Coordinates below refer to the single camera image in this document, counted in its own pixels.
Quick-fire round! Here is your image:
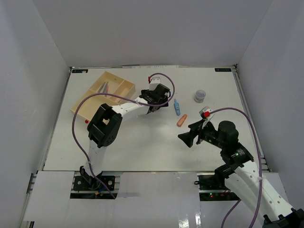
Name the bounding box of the right paperclip jar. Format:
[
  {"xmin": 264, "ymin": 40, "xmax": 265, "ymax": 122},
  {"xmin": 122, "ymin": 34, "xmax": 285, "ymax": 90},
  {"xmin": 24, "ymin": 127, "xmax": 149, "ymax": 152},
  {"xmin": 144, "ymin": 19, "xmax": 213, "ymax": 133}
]
[{"xmin": 194, "ymin": 90, "xmax": 206, "ymax": 103}]

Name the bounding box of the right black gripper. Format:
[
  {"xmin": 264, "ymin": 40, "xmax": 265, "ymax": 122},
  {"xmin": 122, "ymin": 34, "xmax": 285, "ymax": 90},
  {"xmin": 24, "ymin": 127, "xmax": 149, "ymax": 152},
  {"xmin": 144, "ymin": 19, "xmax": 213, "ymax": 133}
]
[{"xmin": 178, "ymin": 119, "xmax": 226, "ymax": 150}]

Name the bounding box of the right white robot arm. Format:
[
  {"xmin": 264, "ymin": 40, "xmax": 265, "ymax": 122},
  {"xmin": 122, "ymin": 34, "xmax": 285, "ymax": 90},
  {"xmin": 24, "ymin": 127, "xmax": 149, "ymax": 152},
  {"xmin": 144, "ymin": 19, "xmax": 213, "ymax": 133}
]
[{"xmin": 178, "ymin": 120, "xmax": 304, "ymax": 228}]

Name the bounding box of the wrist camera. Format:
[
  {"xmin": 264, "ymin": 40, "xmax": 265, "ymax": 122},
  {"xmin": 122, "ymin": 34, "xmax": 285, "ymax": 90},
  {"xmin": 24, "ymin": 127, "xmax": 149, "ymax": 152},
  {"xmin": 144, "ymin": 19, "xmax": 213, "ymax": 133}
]
[
  {"xmin": 148, "ymin": 76, "xmax": 161, "ymax": 91},
  {"xmin": 199, "ymin": 106, "xmax": 214, "ymax": 129}
]

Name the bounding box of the purple cable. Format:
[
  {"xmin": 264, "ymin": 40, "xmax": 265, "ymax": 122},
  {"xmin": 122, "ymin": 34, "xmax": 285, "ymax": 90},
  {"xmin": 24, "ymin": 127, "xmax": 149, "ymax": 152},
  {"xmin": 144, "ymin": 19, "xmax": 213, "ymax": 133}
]
[
  {"xmin": 208, "ymin": 107, "xmax": 263, "ymax": 228},
  {"xmin": 72, "ymin": 73, "xmax": 176, "ymax": 199}
]

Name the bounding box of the purple pen in box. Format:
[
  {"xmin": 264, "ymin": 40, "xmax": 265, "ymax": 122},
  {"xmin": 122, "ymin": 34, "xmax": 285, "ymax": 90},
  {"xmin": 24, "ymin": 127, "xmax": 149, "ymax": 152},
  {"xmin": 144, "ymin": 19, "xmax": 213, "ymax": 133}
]
[{"xmin": 97, "ymin": 82, "xmax": 105, "ymax": 93}]

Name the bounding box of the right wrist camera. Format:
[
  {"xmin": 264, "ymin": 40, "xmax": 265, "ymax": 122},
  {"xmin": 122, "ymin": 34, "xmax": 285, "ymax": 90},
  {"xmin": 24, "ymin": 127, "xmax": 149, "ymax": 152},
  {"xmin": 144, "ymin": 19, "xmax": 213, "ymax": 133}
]
[{"xmin": 199, "ymin": 106, "xmax": 214, "ymax": 129}]

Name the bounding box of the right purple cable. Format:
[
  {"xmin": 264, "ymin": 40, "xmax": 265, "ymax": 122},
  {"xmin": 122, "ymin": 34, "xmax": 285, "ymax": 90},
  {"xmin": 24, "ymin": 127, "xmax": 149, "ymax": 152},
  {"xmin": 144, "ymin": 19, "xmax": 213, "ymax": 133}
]
[{"xmin": 208, "ymin": 107, "xmax": 263, "ymax": 228}]

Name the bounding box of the left black corner label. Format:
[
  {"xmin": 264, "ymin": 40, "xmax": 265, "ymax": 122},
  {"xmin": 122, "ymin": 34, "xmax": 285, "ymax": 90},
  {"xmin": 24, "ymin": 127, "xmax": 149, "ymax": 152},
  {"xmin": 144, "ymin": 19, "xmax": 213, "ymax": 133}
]
[{"xmin": 72, "ymin": 69, "xmax": 88, "ymax": 74}]

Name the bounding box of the right black corner label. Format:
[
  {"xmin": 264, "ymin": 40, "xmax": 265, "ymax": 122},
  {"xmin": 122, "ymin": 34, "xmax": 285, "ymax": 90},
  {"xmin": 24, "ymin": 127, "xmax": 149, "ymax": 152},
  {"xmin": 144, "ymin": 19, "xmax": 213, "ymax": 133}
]
[{"xmin": 215, "ymin": 68, "xmax": 232, "ymax": 72}]

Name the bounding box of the beige compartment box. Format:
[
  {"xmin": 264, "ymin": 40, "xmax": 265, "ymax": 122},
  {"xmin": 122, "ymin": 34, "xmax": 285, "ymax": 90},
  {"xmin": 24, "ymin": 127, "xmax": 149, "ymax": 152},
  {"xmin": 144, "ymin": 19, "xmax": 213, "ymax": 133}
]
[{"xmin": 70, "ymin": 71, "xmax": 135, "ymax": 122}]

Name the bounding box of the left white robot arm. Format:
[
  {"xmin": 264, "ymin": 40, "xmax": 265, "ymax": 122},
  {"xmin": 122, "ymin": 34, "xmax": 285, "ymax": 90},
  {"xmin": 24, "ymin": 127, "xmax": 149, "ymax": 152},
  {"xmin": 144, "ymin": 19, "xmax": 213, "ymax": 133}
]
[{"xmin": 80, "ymin": 84, "xmax": 171, "ymax": 190}]

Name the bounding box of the black corner label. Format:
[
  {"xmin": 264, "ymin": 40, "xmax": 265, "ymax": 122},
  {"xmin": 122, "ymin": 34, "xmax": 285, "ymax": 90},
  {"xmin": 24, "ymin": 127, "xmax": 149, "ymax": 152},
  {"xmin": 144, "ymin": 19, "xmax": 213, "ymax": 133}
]
[
  {"xmin": 215, "ymin": 68, "xmax": 232, "ymax": 72},
  {"xmin": 72, "ymin": 69, "xmax": 88, "ymax": 74}
]

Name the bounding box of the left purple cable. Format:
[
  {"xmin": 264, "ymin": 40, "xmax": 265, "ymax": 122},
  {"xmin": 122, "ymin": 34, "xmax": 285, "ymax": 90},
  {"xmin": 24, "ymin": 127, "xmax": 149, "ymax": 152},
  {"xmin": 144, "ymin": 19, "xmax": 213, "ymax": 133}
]
[{"xmin": 72, "ymin": 73, "xmax": 176, "ymax": 199}]

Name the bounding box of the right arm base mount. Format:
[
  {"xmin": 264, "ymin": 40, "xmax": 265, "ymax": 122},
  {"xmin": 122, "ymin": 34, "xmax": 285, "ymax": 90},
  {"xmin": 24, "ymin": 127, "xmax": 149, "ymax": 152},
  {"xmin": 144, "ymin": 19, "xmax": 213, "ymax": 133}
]
[{"xmin": 194, "ymin": 174, "xmax": 239, "ymax": 201}]

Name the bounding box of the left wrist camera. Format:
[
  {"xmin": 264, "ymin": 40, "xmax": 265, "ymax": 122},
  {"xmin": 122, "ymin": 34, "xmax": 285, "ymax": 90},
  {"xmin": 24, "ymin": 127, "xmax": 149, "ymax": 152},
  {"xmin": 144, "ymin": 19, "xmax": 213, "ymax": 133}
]
[{"xmin": 148, "ymin": 76, "xmax": 161, "ymax": 91}]

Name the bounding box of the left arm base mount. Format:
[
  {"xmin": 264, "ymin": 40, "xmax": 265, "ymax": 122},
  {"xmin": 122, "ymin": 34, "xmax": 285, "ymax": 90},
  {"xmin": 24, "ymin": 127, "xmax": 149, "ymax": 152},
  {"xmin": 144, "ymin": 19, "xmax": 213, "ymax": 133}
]
[{"xmin": 70, "ymin": 172, "xmax": 119, "ymax": 200}]

